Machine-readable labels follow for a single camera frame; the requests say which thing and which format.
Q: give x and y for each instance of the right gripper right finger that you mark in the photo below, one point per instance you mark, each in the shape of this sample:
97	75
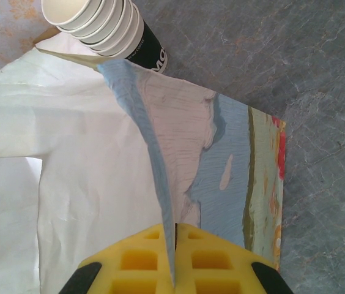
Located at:
221	269

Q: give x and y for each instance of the printed paper carry bag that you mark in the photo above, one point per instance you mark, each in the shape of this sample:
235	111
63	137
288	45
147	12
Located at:
83	153

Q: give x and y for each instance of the stack of white paper cups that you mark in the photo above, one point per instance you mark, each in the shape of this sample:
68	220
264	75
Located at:
151	52

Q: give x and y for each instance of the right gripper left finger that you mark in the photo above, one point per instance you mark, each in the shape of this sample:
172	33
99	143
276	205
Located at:
123	269

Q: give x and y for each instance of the paper coffee cup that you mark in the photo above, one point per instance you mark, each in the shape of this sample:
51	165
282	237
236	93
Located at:
108	27
68	9
101	23
123	35
116	31

